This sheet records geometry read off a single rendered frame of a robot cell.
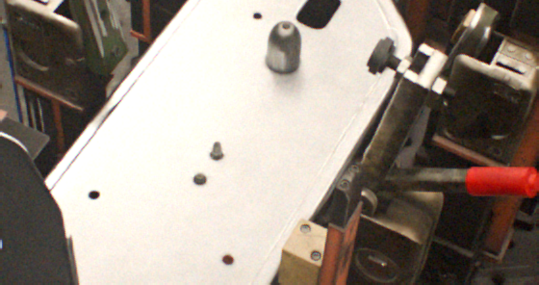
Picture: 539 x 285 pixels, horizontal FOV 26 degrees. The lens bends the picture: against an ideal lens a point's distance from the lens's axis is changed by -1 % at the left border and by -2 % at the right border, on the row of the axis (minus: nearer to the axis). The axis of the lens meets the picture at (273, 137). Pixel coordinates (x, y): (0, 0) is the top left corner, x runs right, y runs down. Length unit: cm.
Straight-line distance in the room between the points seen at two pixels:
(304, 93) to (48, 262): 43
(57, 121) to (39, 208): 55
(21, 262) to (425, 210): 36
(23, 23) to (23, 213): 46
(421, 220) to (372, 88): 19
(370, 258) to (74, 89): 34
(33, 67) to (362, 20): 32
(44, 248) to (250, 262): 31
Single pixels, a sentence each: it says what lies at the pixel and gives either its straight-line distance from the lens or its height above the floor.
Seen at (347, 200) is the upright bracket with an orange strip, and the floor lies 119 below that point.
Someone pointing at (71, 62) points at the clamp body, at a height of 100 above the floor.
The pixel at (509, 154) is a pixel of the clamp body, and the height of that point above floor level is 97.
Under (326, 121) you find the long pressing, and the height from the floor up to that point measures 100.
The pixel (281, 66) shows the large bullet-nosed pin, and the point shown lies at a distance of 109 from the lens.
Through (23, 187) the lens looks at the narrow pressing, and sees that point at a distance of 66.
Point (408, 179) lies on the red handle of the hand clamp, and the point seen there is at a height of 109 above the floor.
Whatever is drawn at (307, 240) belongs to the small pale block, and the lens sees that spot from 92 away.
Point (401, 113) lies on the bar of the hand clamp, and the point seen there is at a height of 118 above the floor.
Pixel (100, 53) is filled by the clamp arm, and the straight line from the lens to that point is 110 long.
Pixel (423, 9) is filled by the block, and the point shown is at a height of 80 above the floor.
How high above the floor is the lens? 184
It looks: 53 degrees down
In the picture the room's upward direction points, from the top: 5 degrees clockwise
